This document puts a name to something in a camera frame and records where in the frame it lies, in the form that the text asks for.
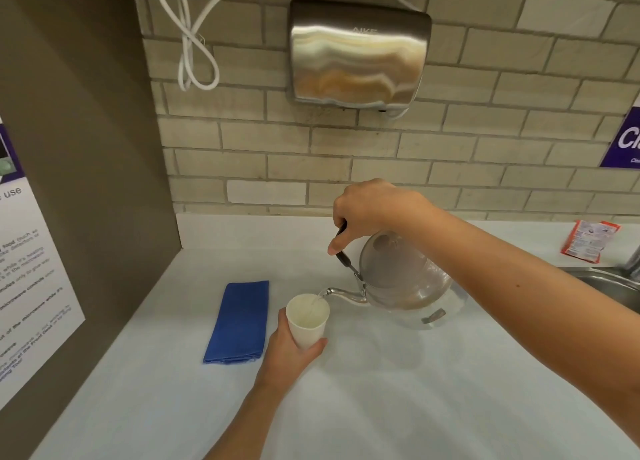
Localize red sachet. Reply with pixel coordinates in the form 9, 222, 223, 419
560, 219, 622, 264

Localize person's left forearm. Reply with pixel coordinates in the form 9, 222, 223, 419
201, 384, 284, 460

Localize person's left hand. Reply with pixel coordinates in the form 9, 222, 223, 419
254, 307, 329, 395

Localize white paper cup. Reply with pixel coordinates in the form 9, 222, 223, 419
286, 294, 331, 351

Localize steel sink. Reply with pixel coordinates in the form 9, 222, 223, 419
556, 266, 640, 313

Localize purple wall sign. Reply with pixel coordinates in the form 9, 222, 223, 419
599, 105, 640, 169

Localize blue folded cloth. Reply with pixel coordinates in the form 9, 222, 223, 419
203, 281, 270, 365

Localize person's right forearm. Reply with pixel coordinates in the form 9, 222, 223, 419
395, 197, 640, 433

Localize white power cable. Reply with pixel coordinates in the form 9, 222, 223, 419
151, 0, 423, 92

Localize person's right hand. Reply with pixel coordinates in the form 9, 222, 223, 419
327, 178, 435, 256

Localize white instruction poster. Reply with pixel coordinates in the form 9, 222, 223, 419
0, 116, 87, 411

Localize steel hand dryer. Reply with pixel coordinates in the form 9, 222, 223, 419
285, 0, 432, 114

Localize glass kettle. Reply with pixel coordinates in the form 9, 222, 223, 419
322, 220, 469, 331

